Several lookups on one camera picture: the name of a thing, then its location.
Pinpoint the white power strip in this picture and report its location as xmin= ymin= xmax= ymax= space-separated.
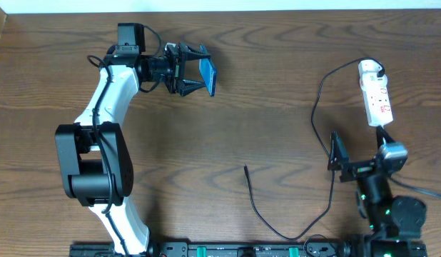
xmin=362 ymin=86 xmax=393 ymax=127

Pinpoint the white USB wall charger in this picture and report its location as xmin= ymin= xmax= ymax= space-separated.
xmin=358 ymin=59 xmax=387 ymax=91

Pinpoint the blue Samsung Galaxy smartphone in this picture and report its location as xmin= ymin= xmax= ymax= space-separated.
xmin=199 ymin=59 xmax=217 ymax=97

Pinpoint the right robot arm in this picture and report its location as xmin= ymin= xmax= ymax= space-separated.
xmin=328 ymin=126 xmax=427 ymax=256

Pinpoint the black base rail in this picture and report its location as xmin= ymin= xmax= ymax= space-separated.
xmin=69 ymin=241 xmax=428 ymax=257

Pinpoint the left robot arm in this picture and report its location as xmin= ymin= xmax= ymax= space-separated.
xmin=55 ymin=23 xmax=216 ymax=256

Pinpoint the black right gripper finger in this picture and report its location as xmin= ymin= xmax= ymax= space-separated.
xmin=329 ymin=131 xmax=350 ymax=171
xmin=376 ymin=126 xmax=395 ymax=148

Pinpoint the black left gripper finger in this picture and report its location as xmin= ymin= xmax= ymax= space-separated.
xmin=178 ymin=79 xmax=206 ymax=96
xmin=178 ymin=42 xmax=211 ymax=61

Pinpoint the black USB charging cable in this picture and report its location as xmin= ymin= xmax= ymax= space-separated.
xmin=243 ymin=56 xmax=386 ymax=242

